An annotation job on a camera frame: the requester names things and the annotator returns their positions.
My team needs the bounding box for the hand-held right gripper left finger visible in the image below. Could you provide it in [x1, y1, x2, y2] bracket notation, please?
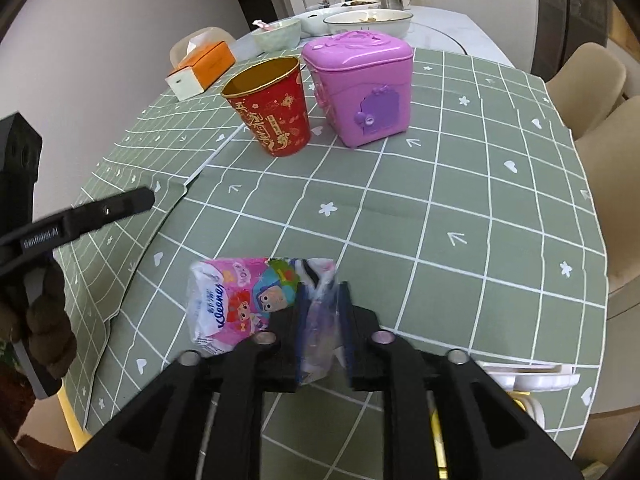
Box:
[55, 260, 321, 480]

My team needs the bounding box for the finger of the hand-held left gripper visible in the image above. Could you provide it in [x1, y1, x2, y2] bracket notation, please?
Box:
[0, 186, 155, 273]

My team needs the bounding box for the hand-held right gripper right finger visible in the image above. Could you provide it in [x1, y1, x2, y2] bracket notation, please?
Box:
[340, 282, 586, 480]

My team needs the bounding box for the pink cartoon tissue pack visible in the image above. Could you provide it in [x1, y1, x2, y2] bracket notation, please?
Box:
[187, 256, 347, 387]

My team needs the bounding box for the person's left forearm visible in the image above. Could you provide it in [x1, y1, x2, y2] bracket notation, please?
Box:
[0, 340, 86, 463]

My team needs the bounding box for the person's left hand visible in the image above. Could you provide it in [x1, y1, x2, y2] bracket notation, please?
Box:
[0, 260, 77, 381]

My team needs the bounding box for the green checked tablecloth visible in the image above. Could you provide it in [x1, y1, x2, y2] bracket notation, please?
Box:
[52, 45, 612, 455]

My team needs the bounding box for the white plastic object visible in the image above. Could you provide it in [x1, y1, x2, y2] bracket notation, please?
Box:
[472, 359, 582, 392]

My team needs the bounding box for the orange tissue box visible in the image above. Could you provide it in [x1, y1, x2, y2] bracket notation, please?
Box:
[166, 40, 237, 102]

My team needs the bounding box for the beige dining chair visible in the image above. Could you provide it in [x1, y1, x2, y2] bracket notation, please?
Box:
[545, 42, 629, 141]
[169, 26, 237, 68]
[575, 95, 640, 322]

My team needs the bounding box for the red paper cup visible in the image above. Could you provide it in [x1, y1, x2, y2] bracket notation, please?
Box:
[221, 56, 312, 158]

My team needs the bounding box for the light green bowl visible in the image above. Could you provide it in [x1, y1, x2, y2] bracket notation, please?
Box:
[251, 18, 302, 54]

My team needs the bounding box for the purple toy box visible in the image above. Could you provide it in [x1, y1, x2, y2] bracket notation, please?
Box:
[301, 30, 415, 150]

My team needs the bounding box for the white bowl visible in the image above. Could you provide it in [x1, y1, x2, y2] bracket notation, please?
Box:
[300, 6, 346, 37]

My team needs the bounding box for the white enamel basin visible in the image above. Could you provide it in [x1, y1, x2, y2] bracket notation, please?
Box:
[322, 8, 415, 40]

